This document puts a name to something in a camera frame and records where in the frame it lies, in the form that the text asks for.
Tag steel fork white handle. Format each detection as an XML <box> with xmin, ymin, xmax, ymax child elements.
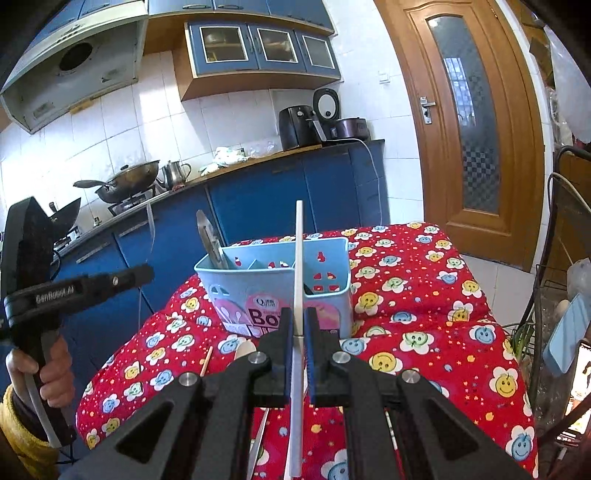
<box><xmin>245</xmin><ymin>408</ymin><xmax>270</xmax><ymax>480</ymax></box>

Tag wooden chopstick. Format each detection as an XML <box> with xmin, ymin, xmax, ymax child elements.
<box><xmin>199</xmin><ymin>346</ymin><xmax>213</xmax><ymax>377</ymax></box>

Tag black spoon white handle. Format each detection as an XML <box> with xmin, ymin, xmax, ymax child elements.
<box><xmin>283</xmin><ymin>200</ymin><xmax>304</xmax><ymax>479</ymax></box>

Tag steel butter knife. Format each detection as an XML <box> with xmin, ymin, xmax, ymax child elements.
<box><xmin>195</xmin><ymin>210</ymin><xmax>229</xmax><ymax>270</ymax></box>

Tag beige plastic spoon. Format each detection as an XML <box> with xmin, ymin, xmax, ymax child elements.
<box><xmin>235</xmin><ymin>340</ymin><xmax>256</xmax><ymax>360</ymax></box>

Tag yellow sleeve forearm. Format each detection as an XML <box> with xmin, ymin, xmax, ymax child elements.
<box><xmin>1</xmin><ymin>385</ymin><xmax>59</xmax><ymax>479</ymax></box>

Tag blue lower kitchen cabinets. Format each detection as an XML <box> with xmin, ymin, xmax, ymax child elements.
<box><xmin>0</xmin><ymin>138</ymin><xmax>392</xmax><ymax>393</ymax></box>

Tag person left hand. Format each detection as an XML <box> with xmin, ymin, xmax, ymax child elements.
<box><xmin>6</xmin><ymin>336</ymin><xmax>75</xmax><ymax>409</ymax></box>

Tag left black wok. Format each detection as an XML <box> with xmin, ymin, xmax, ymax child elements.
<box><xmin>49</xmin><ymin>198</ymin><xmax>81</xmax><ymax>238</ymax></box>

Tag black wok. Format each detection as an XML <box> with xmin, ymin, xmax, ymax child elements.
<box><xmin>49</xmin><ymin>198</ymin><xmax>81</xmax><ymax>238</ymax></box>
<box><xmin>73</xmin><ymin>160</ymin><xmax>159</xmax><ymax>204</ymax></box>

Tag light blue utensil box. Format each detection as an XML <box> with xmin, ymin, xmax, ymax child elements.
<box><xmin>194</xmin><ymin>234</ymin><xmax>353</xmax><ymax>339</ymax></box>

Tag red smiley flower tablecloth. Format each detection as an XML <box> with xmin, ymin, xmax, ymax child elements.
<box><xmin>76</xmin><ymin>222</ymin><xmax>538</xmax><ymax>475</ymax></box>

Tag right black wok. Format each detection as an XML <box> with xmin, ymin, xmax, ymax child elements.
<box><xmin>73</xmin><ymin>160</ymin><xmax>159</xmax><ymax>204</ymax></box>

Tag steel kettle pitcher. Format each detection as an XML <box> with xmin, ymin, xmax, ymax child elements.
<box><xmin>156</xmin><ymin>161</ymin><xmax>192</xmax><ymax>191</ymax></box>

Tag black metal rack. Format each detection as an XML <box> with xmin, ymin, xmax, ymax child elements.
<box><xmin>521</xmin><ymin>146</ymin><xmax>590</xmax><ymax>448</ymax></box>

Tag white cloth on counter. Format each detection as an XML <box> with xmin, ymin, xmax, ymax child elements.
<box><xmin>199</xmin><ymin>147</ymin><xmax>249</xmax><ymax>176</ymax></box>

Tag range hood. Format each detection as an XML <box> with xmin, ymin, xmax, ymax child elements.
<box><xmin>1</xmin><ymin>0</ymin><xmax>148</xmax><ymax>134</ymax></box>

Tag black air fryer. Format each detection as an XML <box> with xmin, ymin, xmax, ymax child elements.
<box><xmin>277</xmin><ymin>105</ymin><xmax>318</xmax><ymax>151</ymax></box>

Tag white plastic bag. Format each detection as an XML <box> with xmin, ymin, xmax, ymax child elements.
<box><xmin>544</xmin><ymin>25</ymin><xmax>591</xmax><ymax>144</ymax></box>

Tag wooden door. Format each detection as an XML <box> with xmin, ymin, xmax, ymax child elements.
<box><xmin>378</xmin><ymin>1</ymin><xmax>544</xmax><ymax>271</ymax></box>

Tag blue wall cabinet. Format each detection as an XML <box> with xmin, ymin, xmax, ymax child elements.
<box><xmin>144</xmin><ymin>1</ymin><xmax>341</xmax><ymax>101</ymax></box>

